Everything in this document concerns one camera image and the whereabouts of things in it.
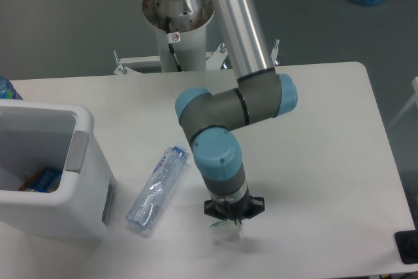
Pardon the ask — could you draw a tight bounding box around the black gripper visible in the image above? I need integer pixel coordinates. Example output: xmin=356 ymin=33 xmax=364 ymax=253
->
xmin=204 ymin=189 xmax=265 ymax=227

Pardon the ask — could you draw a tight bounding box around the clear plastic water bottle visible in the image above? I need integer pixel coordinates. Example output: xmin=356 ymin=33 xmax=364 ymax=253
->
xmin=125 ymin=142 xmax=187 ymax=233

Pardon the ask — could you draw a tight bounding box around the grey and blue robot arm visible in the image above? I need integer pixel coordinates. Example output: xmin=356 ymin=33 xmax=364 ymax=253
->
xmin=142 ymin=0 xmax=298 ymax=224

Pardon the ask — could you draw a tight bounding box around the white trash can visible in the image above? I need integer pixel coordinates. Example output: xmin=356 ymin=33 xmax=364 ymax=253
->
xmin=1 ymin=99 xmax=116 ymax=238

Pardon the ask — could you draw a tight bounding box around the black device at table edge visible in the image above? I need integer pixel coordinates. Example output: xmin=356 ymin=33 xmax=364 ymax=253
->
xmin=394 ymin=230 xmax=417 ymax=265

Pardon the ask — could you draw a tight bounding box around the blue snack wrapper in bin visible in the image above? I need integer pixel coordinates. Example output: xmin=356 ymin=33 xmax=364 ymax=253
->
xmin=18 ymin=168 xmax=62 ymax=193

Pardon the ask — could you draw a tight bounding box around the blue bottle behind bin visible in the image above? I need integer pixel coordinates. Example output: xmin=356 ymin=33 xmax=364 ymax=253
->
xmin=0 ymin=75 xmax=23 ymax=100

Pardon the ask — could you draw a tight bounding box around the white pedestal base bracket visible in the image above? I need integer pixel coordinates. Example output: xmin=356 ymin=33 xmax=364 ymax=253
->
xmin=112 ymin=39 xmax=281 ymax=76

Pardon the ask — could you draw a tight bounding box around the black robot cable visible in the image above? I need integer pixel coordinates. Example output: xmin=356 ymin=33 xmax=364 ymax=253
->
xmin=165 ymin=16 xmax=183 ymax=73

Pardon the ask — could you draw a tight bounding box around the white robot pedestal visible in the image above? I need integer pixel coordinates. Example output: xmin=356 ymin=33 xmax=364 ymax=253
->
xmin=142 ymin=0 xmax=214 ymax=73

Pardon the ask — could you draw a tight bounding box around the white frame at right edge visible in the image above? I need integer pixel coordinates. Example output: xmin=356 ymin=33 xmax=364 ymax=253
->
xmin=389 ymin=77 xmax=417 ymax=129

